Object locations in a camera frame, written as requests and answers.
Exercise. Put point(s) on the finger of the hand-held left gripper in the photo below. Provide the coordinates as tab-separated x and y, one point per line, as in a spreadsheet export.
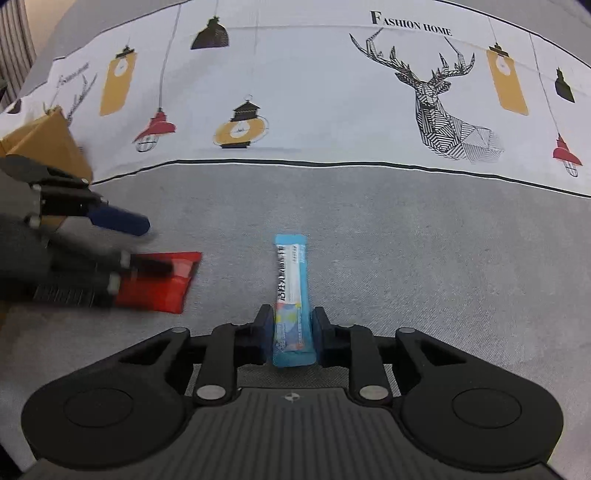
147	268
120	220

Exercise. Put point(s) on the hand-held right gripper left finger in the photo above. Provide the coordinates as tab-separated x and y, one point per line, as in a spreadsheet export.
267	334

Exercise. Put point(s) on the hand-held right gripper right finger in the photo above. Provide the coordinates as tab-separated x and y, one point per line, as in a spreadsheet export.
318	334

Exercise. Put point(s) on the red snack packet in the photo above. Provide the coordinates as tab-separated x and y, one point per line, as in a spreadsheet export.
180	288

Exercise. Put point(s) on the light blue stick packet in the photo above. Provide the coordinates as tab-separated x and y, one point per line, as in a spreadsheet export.
291	277

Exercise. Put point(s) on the brown cardboard box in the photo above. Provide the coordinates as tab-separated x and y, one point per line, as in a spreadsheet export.
46	138

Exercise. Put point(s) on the printed grey bed sheet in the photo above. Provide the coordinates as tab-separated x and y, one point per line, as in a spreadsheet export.
369	207

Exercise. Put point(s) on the grey curtain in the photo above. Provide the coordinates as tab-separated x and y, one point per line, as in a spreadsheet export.
14	46

